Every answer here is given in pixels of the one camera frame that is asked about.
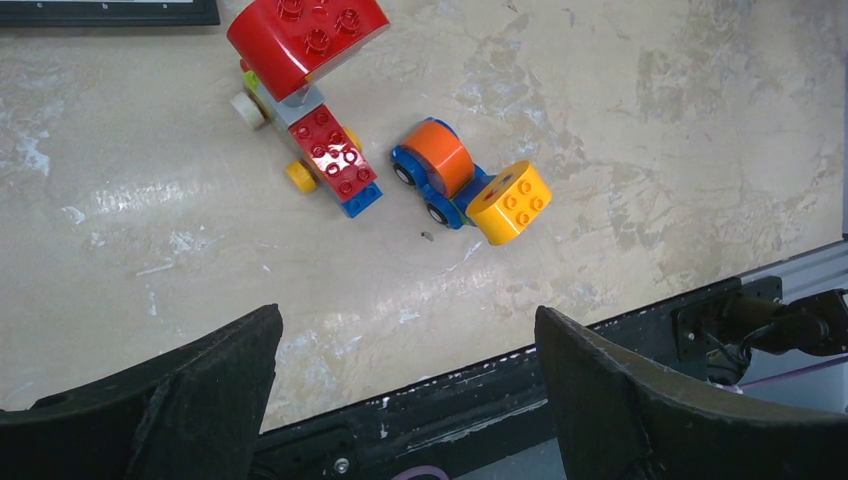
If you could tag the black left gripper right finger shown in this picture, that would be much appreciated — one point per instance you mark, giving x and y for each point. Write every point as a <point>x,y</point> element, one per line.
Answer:
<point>620,415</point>

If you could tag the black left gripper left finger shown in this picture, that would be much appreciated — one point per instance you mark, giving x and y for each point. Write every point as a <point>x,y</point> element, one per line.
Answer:
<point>191,413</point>

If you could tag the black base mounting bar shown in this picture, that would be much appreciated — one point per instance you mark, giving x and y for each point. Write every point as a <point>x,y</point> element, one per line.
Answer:
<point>458,421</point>

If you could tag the blue orange toy block car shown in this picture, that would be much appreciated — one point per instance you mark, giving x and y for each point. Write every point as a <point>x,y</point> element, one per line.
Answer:
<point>457,192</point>

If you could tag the red grey toy block crane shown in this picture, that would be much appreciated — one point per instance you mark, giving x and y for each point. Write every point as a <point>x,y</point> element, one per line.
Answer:
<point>285,47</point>

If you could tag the black white chessboard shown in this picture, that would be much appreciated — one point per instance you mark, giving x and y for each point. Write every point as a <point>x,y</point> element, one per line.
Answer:
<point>108,13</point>

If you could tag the aluminium table edge rail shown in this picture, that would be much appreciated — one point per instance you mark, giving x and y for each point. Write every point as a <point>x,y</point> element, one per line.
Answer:
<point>818,270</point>

